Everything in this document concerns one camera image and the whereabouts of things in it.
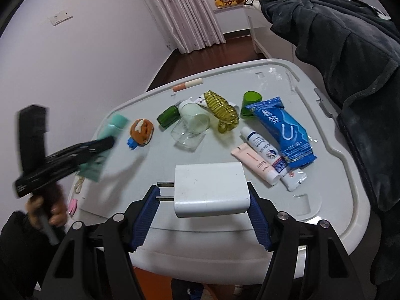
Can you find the brown and white plush toy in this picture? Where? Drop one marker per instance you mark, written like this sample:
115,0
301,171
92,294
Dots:
141,131

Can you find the white power adapter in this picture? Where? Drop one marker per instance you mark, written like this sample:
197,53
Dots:
204,190

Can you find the clear plastic cup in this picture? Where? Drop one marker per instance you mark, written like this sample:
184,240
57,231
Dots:
189,131

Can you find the green plastic cup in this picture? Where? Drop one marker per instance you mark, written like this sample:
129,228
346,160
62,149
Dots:
249,97

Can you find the white folding table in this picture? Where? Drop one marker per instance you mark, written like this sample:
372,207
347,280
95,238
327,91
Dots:
224,249

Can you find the pink striped curtain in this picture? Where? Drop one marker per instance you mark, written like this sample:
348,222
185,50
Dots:
190,25

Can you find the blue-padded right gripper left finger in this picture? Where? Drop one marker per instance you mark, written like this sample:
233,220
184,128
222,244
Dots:
93,261

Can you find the pink oval case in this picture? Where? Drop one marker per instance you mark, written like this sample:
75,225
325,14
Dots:
72,206

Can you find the dark green bottle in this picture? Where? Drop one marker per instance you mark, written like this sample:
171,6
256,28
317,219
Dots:
168,117

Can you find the white blue ointment tube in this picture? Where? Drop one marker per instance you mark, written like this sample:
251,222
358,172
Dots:
291,178

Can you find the left hand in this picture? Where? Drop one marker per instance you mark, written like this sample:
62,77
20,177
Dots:
53,206

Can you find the orange trash bucket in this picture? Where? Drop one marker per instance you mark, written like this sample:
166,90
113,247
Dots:
155,286

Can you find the white bed frame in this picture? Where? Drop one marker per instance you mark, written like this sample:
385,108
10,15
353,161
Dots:
272,46

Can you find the white plastic cup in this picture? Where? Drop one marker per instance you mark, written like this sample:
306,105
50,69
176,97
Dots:
192,110

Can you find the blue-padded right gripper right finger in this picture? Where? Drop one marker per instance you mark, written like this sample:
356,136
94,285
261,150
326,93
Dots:
308,261

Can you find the pink cream tube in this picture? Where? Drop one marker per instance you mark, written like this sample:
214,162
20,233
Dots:
250,158

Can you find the blue tissue pack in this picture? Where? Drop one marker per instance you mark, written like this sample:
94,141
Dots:
292,137

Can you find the dark fleece blanket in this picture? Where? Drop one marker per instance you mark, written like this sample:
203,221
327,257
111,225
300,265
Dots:
356,50

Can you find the blue bottle cap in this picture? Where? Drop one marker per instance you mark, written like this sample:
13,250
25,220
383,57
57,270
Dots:
132,144

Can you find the white wall socket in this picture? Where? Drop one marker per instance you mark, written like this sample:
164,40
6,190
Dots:
60,17

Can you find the yellow-green hair claw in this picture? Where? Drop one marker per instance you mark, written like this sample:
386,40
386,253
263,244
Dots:
226,114

